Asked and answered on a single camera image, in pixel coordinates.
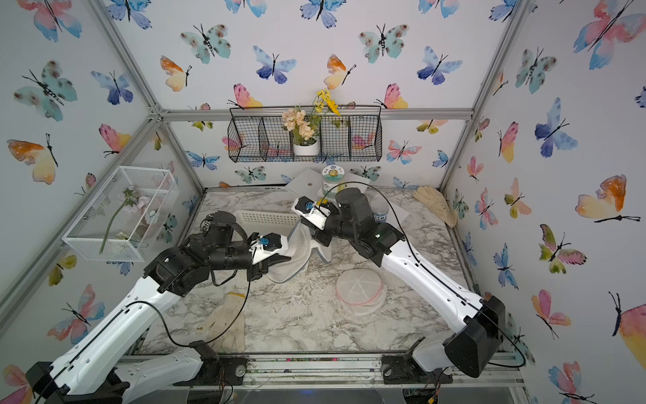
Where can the white plastic basket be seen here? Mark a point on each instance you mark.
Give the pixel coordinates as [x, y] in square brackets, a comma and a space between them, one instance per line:
[265, 222]

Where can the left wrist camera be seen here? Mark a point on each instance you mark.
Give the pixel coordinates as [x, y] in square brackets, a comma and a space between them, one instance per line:
[267, 246]

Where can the blue label jar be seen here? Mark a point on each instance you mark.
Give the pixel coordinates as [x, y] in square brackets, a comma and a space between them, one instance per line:
[380, 209]

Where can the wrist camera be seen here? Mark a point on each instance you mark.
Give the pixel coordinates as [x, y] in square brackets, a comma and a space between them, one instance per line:
[267, 246]
[312, 214]

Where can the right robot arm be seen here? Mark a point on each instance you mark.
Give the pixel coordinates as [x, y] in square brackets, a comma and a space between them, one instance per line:
[477, 324]

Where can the white mesh wall box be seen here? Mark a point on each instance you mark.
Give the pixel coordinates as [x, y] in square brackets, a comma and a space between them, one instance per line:
[129, 213]

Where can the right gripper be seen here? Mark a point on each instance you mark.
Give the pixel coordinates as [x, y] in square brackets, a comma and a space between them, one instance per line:
[320, 236]

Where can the green label jar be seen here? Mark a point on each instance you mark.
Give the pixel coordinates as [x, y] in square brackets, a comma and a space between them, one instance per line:
[332, 176]

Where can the black wire wall basket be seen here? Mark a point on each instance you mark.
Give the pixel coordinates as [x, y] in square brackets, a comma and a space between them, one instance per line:
[347, 134]

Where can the white mesh laundry bag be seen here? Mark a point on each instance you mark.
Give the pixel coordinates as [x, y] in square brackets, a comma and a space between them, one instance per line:
[361, 292]

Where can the white tiered shelf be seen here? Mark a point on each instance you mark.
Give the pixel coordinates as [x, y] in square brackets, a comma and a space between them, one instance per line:
[310, 184]

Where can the artificial flower bouquet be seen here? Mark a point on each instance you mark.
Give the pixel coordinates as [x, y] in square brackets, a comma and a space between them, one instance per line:
[305, 123]

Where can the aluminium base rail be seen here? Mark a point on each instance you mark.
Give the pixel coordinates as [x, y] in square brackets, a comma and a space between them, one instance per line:
[271, 371]

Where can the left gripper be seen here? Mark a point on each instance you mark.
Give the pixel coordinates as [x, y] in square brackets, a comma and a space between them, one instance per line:
[258, 270]

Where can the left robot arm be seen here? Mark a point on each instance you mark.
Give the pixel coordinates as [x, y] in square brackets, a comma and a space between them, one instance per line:
[89, 372]

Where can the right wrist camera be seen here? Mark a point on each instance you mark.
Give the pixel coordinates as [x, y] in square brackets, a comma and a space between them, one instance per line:
[312, 214]

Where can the white flower pot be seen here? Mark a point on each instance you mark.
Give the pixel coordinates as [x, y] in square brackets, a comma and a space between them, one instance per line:
[311, 149]

